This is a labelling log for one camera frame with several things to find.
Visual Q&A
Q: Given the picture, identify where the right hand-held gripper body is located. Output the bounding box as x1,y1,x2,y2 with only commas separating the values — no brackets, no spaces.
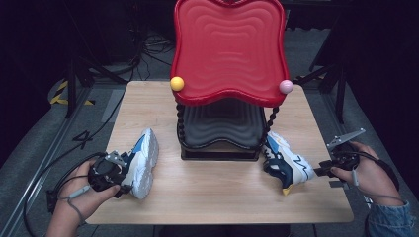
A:
325,127,367,173

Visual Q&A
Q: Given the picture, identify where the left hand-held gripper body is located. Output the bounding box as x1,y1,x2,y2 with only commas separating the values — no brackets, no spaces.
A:
87,150,132,194

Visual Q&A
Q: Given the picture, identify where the white and blue sneaker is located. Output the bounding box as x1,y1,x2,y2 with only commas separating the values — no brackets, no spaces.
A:
261,130,316,197
120,127,160,200

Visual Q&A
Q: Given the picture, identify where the red and black shoe rack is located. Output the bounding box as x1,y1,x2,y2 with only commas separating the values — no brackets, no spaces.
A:
169,0,294,162

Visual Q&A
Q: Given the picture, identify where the person's right hand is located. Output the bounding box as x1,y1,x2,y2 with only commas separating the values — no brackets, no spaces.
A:
330,140,405,207

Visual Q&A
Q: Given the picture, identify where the person's left hand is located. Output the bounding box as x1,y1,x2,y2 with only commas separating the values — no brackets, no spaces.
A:
53,159,123,220

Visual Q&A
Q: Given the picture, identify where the black tape strip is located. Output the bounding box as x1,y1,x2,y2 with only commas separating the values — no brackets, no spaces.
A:
329,180,350,192

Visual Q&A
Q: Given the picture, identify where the black tripod stand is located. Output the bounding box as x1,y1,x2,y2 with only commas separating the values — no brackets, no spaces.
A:
293,60,349,125
62,53,128,120

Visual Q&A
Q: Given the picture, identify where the grey right gripper cord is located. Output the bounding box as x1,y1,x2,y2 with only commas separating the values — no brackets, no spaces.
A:
350,166,408,205

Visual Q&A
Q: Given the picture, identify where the grey gripper cord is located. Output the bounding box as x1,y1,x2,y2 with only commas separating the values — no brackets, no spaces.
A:
350,166,408,205
57,184,93,228

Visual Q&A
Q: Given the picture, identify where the grey left gripper cord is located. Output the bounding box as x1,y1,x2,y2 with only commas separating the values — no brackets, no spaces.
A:
57,184,93,228

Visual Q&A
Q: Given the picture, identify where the metal floor rail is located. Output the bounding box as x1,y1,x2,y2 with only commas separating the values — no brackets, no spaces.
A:
0,87,95,237
312,92,375,211

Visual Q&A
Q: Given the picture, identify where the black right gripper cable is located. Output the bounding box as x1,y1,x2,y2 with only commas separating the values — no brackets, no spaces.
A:
342,149,401,193

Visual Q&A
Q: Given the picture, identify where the bundle of black floor cables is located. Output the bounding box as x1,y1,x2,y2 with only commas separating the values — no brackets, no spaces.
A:
129,28,177,82

